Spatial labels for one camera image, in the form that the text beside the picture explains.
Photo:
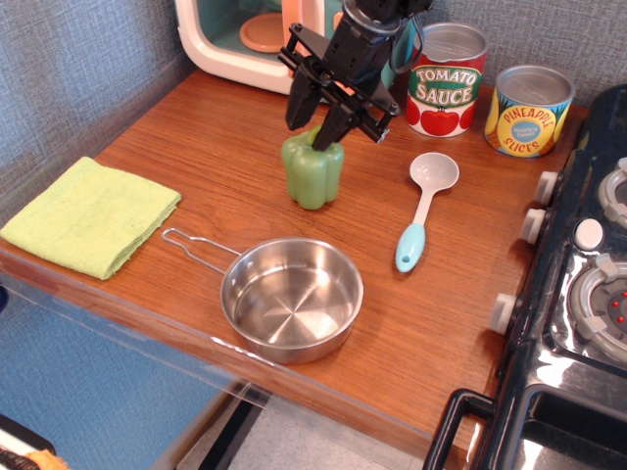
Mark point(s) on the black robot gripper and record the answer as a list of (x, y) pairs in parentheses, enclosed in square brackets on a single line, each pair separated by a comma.
[(345, 72)]

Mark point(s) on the green toy bell pepper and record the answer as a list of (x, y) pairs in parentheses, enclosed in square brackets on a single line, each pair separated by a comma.
[(313, 177)]

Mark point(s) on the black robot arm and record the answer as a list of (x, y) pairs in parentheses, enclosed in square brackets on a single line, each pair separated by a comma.
[(345, 70)]

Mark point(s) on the orange plate in microwave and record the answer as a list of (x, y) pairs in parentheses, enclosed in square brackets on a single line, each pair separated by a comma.
[(263, 33)]

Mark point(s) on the white toy microwave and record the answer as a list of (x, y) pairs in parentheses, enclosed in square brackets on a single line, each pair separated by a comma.
[(209, 32)]

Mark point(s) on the tomato sauce can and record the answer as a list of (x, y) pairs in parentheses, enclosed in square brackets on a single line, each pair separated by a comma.
[(444, 83)]

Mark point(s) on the stainless steel pan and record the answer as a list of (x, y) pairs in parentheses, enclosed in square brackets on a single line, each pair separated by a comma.
[(292, 299)]

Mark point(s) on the pineapple slices can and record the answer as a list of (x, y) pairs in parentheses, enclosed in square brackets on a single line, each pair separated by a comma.
[(528, 110)]

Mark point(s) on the white stove knob top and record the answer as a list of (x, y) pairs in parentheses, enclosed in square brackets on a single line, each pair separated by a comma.
[(545, 187)]

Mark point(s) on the white stove knob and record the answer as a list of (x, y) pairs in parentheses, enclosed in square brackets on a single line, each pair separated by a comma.
[(532, 225), (545, 187), (502, 312)]

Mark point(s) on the white stove knob middle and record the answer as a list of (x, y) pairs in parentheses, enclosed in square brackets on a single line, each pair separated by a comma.
[(532, 225)]

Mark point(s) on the green folded cloth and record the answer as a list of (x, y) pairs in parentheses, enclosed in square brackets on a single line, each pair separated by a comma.
[(91, 219)]

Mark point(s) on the white stove knob bottom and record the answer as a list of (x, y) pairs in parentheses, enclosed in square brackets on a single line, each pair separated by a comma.
[(502, 312)]

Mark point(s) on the white round stove button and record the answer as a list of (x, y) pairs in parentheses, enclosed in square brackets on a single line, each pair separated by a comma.
[(588, 234)]

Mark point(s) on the black toy stove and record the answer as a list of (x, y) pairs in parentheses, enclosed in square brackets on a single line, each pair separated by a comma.
[(561, 399)]

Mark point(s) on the white spoon with blue handle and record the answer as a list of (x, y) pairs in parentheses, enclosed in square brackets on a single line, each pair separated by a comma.
[(432, 172)]

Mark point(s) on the black oven door handle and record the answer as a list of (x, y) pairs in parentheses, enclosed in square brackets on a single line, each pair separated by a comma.
[(462, 402)]

